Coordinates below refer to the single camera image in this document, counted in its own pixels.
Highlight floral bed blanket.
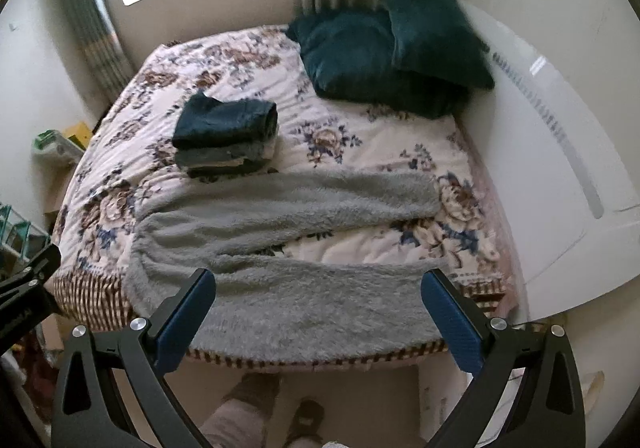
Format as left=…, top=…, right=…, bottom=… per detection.
left=51, top=25, right=516, bottom=374

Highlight green striped left curtain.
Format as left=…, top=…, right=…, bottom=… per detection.
left=61, top=0, right=134, bottom=102

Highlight grey folded garments stack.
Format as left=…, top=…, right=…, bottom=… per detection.
left=175, top=137, right=278, bottom=177

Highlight white bed headboard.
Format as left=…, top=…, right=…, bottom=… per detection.
left=460, top=1, right=639, bottom=321

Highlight dark teal front pillow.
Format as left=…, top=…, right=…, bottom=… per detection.
left=285, top=9, right=471, bottom=119

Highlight green white package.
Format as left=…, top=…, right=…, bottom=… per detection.
left=32, top=129, right=84, bottom=165

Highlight grey fleece pants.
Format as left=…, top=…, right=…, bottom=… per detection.
left=122, top=169, right=440, bottom=364

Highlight dark teal rear pillow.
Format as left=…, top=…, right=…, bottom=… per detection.
left=382, top=0, right=495, bottom=90

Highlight yellow box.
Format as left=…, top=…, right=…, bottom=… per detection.
left=63, top=122, right=93, bottom=150

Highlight dark teal pillow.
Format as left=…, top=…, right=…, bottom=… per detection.
left=285, top=9, right=471, bottom=119
left=382, top=0, right=495, bottom=90

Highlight green wire shelf rack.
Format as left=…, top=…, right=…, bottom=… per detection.
left=0, top=204, right=51, bottom=280

